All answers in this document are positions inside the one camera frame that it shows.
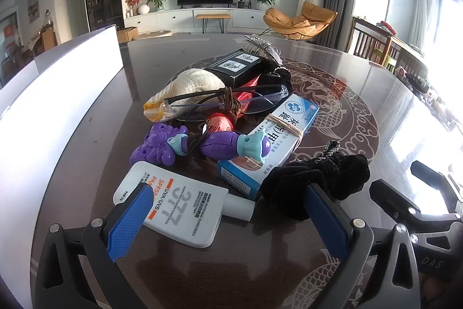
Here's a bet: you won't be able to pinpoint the white door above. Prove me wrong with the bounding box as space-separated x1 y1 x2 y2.
66 0 89 40

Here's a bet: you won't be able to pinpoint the wooden bench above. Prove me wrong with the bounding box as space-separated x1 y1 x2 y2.
196 14 232 34

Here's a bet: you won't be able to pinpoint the black velvet scrunchie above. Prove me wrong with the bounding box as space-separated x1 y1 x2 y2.
260 140 371 221

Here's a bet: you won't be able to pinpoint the red flower arrangement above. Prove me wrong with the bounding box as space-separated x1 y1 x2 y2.
125 0 144 16

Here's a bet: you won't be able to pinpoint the white sunscreen tube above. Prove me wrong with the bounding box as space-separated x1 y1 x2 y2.
113 161 256 249

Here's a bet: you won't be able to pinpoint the white television cabinet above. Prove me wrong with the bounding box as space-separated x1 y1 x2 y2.
124 7 286 34

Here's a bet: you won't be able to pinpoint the framed wall painting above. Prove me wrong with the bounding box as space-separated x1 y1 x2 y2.
27 0 40 23

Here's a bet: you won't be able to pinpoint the orange lounge chair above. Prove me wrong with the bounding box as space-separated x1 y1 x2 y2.
263 1 339 41

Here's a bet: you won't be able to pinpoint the brown cardboard box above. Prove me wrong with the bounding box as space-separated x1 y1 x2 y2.
116 27 139 43

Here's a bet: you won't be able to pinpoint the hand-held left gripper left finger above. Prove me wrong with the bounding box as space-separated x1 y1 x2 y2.
34 182 156 309

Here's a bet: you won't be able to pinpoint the silver rhinestone hair clip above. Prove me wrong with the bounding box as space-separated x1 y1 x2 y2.
244 35 283 65

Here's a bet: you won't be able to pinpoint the black cardboard box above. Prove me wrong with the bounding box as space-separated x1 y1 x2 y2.
202 48 270 89

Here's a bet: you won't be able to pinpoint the blue white medicine box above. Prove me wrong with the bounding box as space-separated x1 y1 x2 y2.
217 94 321 201

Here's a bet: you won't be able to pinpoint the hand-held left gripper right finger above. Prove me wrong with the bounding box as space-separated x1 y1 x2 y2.
306 183 422 309

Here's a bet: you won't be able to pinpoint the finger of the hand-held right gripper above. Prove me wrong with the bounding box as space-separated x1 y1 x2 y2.
369 179 462 228
410 160 463 203

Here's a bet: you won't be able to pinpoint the flat cardboard sheet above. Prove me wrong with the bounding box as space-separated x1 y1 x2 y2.
132 30 172 41

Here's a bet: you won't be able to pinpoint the black frame glasses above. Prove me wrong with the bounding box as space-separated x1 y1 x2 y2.
163 84 290 121

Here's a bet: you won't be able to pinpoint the wooden slat chair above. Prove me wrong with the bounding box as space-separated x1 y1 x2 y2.
349 17 393 63

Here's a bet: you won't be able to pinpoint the black velvet pouch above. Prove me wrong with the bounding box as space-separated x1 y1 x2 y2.
258 66 292 92

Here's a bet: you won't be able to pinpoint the red foil packet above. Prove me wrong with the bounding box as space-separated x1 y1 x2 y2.
203 74 264 134

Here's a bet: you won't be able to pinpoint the brown hair cord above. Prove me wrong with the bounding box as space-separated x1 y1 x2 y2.
183 86 247 154

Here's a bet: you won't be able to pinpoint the cluttered wooden side table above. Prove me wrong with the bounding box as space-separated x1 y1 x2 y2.
391 36 435 96

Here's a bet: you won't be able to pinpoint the purple butterfly toy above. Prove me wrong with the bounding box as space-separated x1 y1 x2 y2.
130 124 190 167

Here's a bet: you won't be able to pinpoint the cream knit pouch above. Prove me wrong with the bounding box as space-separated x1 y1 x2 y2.
143 68 227 123

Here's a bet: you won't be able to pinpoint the dark patterned glass desktop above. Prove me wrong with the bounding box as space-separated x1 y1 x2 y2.
29 32 463 309

